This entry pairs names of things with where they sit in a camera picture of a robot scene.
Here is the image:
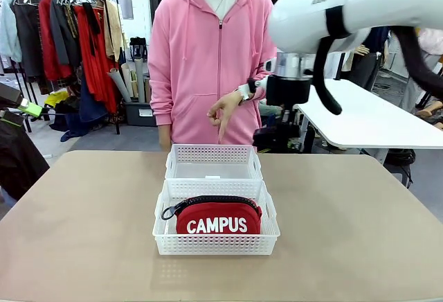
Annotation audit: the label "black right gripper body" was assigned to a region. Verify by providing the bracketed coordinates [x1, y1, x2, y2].
[265, 74, 311, 107]

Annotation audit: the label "red campus zipper pouch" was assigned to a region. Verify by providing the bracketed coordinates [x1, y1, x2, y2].
[161, 195, 263, 236]

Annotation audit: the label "person's right forearm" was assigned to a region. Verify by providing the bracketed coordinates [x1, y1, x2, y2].
[148, 55, 174, 127]

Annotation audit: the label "person's left forearm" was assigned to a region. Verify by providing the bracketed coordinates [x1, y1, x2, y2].
[242, 57, 278, 102]

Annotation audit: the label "person's left hand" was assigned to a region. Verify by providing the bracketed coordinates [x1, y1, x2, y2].
[206, 92, 244, 145]

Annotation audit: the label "person's right hand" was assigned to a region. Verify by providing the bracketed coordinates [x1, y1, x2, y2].
[158, 124, 173, 152]

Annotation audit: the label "black fabric bag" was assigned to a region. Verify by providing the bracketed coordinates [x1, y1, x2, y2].
[0, 118, 51, 202]

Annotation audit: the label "yellow cloth item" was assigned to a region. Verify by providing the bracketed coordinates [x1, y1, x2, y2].
[44, 90, 70, 107]

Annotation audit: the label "black tripod pole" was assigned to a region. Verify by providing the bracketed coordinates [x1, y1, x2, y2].
[334, 51, 351, 81]

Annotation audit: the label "dark brown hanging garment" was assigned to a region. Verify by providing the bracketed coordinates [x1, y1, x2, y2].
[12, 0, 45, 78]

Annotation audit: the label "red hanging jacket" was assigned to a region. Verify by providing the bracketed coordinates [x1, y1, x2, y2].
[37, 0, 73, 82]

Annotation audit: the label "blue cloth pile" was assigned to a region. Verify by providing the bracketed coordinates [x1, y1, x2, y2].
[60, 111, 105, 143]

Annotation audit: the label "light blue fuzzy jacket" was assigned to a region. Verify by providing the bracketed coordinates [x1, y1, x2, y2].
[0, 0, 24, 63]

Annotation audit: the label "grey hanging jacket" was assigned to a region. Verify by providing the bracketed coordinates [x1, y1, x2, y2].
[50, 0, 76, 66]

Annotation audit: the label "dark blue hanging garment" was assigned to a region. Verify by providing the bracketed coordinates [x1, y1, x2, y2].
[78, 73, 107, 118]

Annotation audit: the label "navy dressed mannequin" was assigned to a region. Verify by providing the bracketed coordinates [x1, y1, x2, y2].
[345, 26, 390, 90]

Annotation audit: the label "white desk table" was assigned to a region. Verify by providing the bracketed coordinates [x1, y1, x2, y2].
[296, 79, 443, 151]

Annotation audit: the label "long red dress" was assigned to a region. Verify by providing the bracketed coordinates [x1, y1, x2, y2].
[73, 3, 119, 114]

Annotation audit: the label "person in pink hoodie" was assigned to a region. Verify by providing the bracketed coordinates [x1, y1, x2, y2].
[147, 0, 278, 147]

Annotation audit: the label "white perforated plastic basket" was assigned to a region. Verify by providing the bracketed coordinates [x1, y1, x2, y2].
[152, 179, 280, 256]
[165, 143, 264, 181]

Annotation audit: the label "black hanging scarf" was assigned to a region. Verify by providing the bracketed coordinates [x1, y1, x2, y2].
[82, 2, 102, 57]

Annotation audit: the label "leaning grey paper roll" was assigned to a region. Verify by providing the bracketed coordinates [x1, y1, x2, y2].
[108, 67, 132, 104]

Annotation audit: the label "cream paper roll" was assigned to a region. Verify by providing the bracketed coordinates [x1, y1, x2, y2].
[120, 62, 135, 99]

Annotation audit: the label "beige hanging garment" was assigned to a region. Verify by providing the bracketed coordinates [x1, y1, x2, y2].
[102, 0, 128, 63]

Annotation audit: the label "grey mannequin trousers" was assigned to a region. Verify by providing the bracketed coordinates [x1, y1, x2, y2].
[404, 38, 437, 113]

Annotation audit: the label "tall grey paper roll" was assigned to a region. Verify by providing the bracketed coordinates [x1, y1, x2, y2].
[134, 58, 145, 104]

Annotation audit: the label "black storage bin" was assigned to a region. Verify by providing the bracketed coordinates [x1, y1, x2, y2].
[123, 100, 159, 127]

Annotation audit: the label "black folding stool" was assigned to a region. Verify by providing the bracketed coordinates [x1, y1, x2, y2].
[129, 36, 150, 62]

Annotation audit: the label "beige mannequin foot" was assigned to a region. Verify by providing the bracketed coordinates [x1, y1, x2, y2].
[415, 106, 442, 120]

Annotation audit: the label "pink sweater mannequin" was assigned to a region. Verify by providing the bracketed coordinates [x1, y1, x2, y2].
[417, 27, 443, 55]

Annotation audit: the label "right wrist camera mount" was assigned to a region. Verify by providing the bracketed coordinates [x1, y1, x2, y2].
[246, 77, 270, 93]

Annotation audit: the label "black sleeved right arm cable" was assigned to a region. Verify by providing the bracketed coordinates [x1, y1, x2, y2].
[312, 24, 443, 116]

